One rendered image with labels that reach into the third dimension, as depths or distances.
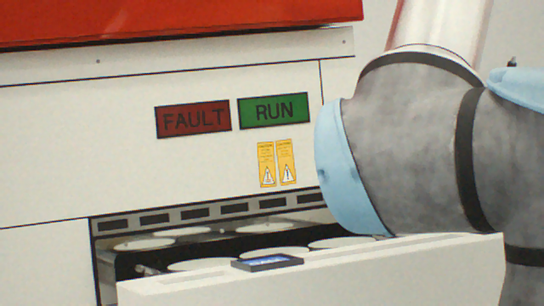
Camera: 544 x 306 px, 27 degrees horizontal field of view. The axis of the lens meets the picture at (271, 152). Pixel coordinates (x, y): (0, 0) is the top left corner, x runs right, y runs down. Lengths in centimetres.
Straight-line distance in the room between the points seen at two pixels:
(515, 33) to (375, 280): 271
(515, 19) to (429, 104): 288
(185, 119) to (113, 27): 18
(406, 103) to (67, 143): 81
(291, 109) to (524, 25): 212
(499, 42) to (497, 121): 287
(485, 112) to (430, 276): 30
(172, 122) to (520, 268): 89
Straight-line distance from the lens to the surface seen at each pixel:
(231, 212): 171
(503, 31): 374
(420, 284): 113
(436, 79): 93
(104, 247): 164
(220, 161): 170
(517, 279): 88
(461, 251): 115
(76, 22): 159
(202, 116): 168
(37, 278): 164
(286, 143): 174
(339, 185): 91
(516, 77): 85
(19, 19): 158
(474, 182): 86
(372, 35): 349
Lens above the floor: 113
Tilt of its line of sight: 3 degrees down
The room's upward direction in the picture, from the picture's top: 6 degrees counter-clockwise
